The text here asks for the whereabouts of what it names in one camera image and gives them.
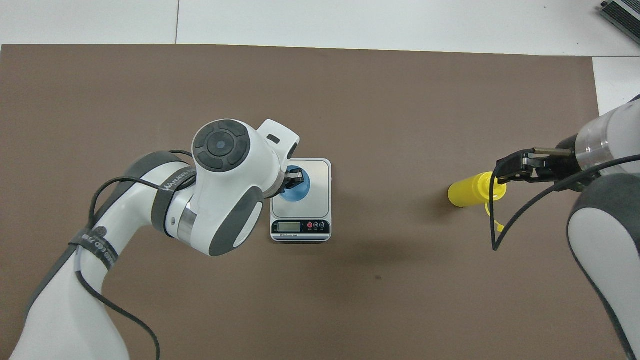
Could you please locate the yellow squeeze bottle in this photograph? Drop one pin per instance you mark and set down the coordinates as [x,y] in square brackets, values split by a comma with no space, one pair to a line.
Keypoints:
[470,192]

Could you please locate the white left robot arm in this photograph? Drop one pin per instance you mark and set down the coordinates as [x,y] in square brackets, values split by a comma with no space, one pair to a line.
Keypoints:
[225,200]

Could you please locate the grey ribbed metal box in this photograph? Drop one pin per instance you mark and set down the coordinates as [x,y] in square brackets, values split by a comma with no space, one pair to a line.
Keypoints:
[625,12]

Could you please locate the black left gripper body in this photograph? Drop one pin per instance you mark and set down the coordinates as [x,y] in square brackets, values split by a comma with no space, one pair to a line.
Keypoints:
[285,184]

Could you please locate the light blue plastic cup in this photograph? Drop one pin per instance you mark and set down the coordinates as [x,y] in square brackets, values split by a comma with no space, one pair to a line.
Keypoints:
[300,192]

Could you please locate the silver digital kitchen scale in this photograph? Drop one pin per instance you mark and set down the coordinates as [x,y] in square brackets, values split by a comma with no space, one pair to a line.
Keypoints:
[320,200]

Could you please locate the brown paper table mat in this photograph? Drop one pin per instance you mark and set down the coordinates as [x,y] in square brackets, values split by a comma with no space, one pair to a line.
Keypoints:
[150,100]

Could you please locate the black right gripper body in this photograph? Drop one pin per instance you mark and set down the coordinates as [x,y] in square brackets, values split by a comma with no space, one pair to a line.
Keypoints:
[550,167]

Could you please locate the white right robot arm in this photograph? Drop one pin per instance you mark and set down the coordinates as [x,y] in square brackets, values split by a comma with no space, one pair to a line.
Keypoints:
[605,240]

